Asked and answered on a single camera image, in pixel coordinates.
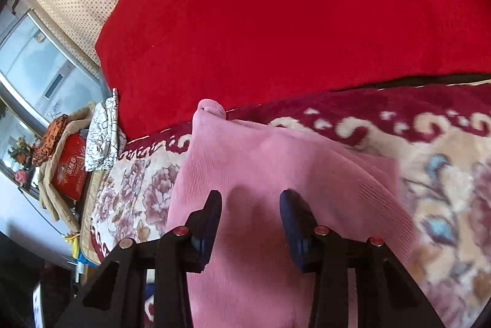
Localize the beige cloth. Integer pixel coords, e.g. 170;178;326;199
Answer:
36;101;98;232

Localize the black and white crackle cloth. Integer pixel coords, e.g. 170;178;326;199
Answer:
84;88;127;172

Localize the orange patterned cloth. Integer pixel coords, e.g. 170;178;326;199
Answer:
31;114;70;166

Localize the red blanket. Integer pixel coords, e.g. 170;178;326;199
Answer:
95;0;491;135

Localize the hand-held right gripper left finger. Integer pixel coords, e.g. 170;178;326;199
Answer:
54;190;222;328

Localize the yellow and blue item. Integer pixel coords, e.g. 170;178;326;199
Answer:
61;231;93;269

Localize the grey cabinet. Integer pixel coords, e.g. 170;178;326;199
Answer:
0;167;79;271

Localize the pink ribbed garment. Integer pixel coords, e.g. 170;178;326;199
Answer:
153;99;419;328

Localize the floral patterned blanket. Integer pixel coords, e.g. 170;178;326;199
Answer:
79;82;491;328

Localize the red printed box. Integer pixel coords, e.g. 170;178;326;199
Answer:
51;134;88;200

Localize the flower bouquet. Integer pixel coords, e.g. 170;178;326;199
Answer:
7;136;41;165

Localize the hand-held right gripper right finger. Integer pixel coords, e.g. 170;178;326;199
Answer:
279;189;446;328

